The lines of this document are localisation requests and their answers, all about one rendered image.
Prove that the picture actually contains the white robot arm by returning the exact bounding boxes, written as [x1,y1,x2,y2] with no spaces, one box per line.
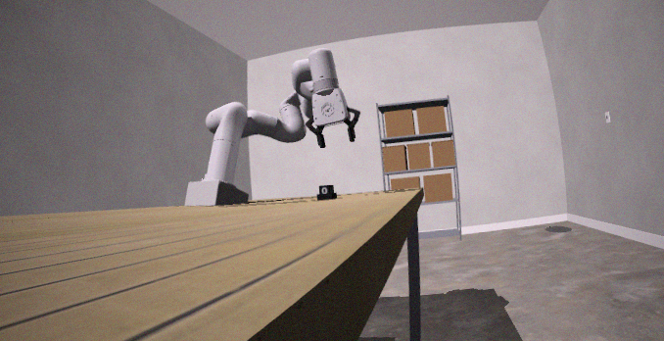
[201,48,339,188]

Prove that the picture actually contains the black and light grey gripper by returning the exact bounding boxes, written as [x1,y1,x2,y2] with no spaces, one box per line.
[306,87,360,148]

